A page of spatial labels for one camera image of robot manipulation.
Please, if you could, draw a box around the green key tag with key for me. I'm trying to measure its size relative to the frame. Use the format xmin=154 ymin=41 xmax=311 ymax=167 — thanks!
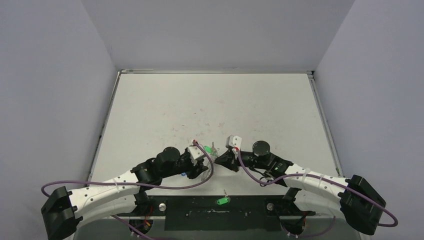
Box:
xmin=203 ymin=142 xmax=219 ymax=158

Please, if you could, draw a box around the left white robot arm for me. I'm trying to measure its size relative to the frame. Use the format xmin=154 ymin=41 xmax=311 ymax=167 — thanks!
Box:
xmin=41 ymin=144 xmax=213 ymax=240

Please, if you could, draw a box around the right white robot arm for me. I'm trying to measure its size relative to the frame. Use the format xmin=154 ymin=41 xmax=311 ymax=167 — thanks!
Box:
xmin=214 ymin=140 xmax=386 ymax=236

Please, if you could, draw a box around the green key tag on base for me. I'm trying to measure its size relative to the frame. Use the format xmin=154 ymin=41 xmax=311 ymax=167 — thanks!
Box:
xmin=216 ymin=190 xmax=231 ymax=206

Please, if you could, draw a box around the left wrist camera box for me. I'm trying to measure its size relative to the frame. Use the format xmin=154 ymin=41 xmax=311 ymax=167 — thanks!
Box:
xmin=187 ymin=145 xmax=206 ymax=165

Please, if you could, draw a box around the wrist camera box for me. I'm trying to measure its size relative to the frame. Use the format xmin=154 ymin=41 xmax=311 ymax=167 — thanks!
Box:
xmin=187 ymin=145 xmax=206 ymax=165
xmin=225 ymin=135 xmax=242 ymax=150

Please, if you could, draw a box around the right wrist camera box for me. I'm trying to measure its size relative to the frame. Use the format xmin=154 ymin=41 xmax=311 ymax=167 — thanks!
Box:
xmin=225 ymin=135 xmax=242 ymax=150

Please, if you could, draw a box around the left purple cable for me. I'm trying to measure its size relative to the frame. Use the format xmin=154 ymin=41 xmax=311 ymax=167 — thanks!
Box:
xmin=41 ymin=140 xmax=216 ymax=240

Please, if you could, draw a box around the purple cable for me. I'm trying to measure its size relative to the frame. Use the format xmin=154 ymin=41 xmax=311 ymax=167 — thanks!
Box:
xmin=41 ymin=140 xmax=216 ymax=240
xmin=233 ymin=147 xmax=399 ymax=239

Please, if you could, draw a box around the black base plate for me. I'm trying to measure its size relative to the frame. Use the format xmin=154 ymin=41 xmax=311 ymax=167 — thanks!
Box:
xmin=120 ymin=195 xmax=316 ymax=231

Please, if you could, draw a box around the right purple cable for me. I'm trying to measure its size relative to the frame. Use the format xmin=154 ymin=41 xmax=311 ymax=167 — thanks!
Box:
xmin=233 ymin=147 xmax=399 ymax=239

